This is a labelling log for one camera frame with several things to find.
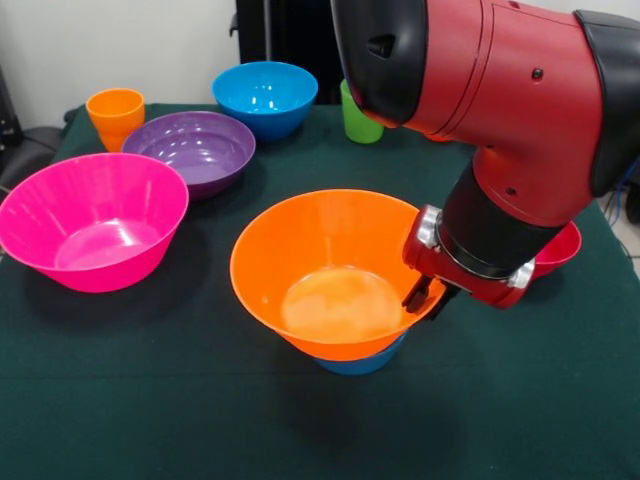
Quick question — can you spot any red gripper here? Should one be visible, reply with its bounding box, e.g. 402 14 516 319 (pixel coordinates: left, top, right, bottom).
401 238 529 321

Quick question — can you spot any small blue bowl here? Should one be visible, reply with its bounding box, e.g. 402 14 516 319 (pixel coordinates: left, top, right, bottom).
312 330 408 377

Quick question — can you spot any large orange bowl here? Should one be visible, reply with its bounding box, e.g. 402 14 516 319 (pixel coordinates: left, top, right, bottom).
229 188 447 363

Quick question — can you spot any small red bowl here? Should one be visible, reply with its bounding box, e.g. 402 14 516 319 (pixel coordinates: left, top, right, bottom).
530 222 583 279

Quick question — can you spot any green cup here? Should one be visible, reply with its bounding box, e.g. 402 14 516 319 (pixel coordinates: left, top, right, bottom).
339 78 385 145

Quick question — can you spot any large blue bowl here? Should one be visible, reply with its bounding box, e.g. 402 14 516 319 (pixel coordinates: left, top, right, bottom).
212 61 320 143

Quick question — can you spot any dark green tablecloth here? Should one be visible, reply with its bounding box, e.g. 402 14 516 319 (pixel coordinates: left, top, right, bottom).
0 102 640 480

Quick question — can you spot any purple bowl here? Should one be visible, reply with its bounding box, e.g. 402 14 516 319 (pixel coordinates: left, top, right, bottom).
121 110 257 202

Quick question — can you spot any large pink bowl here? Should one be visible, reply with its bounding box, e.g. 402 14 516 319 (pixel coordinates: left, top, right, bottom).
0 152 190 294

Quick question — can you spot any yellow-orange cup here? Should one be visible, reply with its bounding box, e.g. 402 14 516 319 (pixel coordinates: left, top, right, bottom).
85 88 147 154

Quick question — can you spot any black chair base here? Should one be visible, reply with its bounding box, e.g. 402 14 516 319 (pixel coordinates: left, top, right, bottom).
0 64 76 191

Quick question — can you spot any blue cable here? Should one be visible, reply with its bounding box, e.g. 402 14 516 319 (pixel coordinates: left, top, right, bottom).
604 159 640 226

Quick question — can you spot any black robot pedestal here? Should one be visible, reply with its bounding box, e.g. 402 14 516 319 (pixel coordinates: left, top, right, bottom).
229 0 346 106

